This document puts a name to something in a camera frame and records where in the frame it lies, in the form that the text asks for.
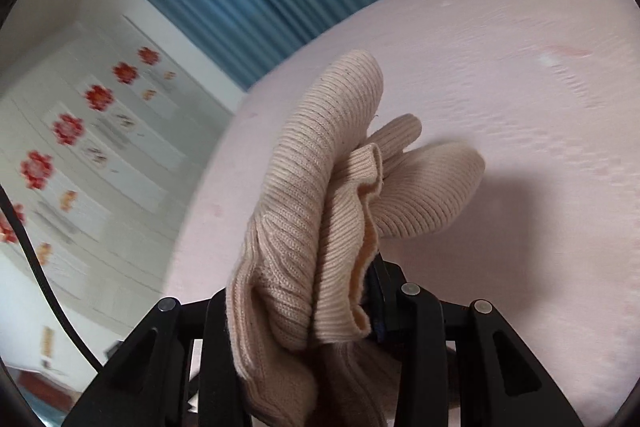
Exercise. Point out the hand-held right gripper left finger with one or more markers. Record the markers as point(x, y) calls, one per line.
point(150, 372)

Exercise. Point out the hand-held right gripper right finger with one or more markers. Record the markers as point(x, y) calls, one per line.
point(385, 307)

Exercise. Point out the beige knitted sweater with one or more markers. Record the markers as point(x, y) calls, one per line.
point(310, 147)

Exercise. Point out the white wardrobe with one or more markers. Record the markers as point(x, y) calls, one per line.
point(140, 187)

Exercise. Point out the pink bed cover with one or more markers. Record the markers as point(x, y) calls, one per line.
point(525, 107)

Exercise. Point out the row of red paper decorations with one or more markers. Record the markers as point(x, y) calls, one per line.
point(67, 129)

